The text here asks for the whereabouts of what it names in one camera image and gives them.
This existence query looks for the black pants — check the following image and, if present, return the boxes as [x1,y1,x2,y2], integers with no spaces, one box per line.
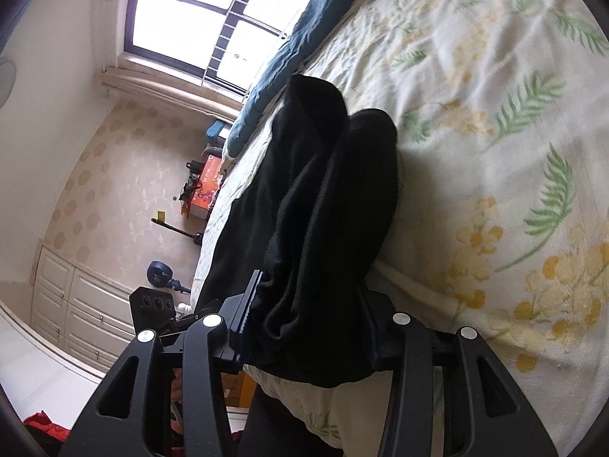
[196,75,399,388]

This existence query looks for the blue desk fan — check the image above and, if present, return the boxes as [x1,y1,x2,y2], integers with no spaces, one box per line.
[147,261,191,294]

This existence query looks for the white cabinet with drawers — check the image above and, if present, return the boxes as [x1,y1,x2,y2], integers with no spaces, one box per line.
[31,246,134,371]

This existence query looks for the black stick tool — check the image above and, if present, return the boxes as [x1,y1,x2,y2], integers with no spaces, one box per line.
[151,211,203,246]

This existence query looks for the red cloth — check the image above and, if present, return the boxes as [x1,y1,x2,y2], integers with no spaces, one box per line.
[23,411,70,447]

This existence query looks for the orange box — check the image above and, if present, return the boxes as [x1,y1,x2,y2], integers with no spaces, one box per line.
[179,154,223,220]

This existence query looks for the floral bed sheet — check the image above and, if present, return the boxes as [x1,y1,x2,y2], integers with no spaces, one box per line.
[190,0,609,457]

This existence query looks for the teal blue blanket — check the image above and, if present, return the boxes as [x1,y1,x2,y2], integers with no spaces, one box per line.
[223,0,355,159]

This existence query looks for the window with dark frame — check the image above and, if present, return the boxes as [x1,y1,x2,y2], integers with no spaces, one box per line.
[125,0,308,96]

